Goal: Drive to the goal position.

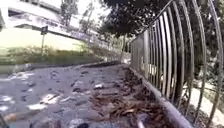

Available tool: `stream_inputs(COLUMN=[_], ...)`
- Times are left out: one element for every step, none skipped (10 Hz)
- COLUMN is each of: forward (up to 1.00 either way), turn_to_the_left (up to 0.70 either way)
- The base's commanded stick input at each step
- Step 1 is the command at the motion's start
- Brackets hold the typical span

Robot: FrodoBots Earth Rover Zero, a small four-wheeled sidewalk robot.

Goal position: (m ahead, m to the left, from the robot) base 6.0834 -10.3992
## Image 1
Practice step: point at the pile of dry leaves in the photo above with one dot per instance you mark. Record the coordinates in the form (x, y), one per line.
(123, 103)

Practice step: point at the grey asphalt path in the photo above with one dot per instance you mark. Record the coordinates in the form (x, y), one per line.
(66, 83)

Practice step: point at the row of trees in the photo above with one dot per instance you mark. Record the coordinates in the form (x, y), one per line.
(133, 13)

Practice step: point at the grey metal railing fence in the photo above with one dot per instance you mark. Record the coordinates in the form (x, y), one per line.
(166, 46)

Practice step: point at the concrete kerb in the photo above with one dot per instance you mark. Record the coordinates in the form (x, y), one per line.
(166, 106)

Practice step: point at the grass verge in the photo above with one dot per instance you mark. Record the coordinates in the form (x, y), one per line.
(40, 55)

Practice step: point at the sign on pole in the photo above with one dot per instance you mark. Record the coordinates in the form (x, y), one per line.
(43, 31)

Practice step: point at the pale building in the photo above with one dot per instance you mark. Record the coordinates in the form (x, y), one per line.
(30, 15)

